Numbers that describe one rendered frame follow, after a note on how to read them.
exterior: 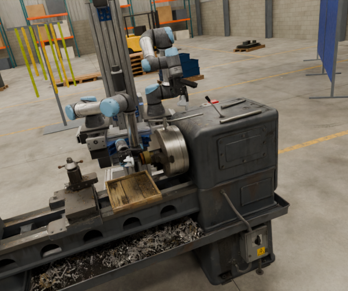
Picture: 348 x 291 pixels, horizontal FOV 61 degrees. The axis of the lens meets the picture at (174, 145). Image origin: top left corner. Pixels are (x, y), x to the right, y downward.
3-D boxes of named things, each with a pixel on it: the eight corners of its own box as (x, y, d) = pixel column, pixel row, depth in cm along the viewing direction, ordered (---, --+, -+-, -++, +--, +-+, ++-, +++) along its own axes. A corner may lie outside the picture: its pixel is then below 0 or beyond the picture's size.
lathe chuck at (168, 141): (168, 157, 210) (163, 118, 193) (185, 182, 184) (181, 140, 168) (156, 161, 207) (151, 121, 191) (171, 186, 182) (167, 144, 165)
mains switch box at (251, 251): (262, 262, 231) (261, 173, 198) (276, 279, 216) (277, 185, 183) (224, 279, 222) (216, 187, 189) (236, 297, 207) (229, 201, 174)
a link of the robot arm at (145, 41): (134, 29, 207) (141, 60, 171) (150, 26, 208) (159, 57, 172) (137, 44, 215) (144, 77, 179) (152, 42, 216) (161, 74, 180)
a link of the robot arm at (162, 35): (160, 96, 240) (150, 27, 209) (178, 93, 241) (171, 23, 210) (162, 103, 231) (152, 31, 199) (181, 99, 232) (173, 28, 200)
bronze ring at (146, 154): (150, 146, 187) (136, 150, 185) (154, 151, 179) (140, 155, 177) (152, 159, 191) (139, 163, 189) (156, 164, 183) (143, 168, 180)
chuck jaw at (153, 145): (163, 148, 190) (158, 131, 193) (165, 146, 185) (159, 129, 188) (147, 153, 187) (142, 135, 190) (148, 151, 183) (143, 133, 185)
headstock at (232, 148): (243, 141, 237) (241, 94, 221) (281, 164, 195) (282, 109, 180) (174, 161, 222) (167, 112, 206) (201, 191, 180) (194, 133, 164)
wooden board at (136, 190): (147, 174, 209) (146, 169, 207) (162, 199, 177) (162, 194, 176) (105, 186, 201) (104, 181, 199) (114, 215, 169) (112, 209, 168)
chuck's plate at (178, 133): (173, 156, 211) (169, 117, 194) (190, 181, 185) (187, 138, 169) (168, 157, 210) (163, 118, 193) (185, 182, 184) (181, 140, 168)
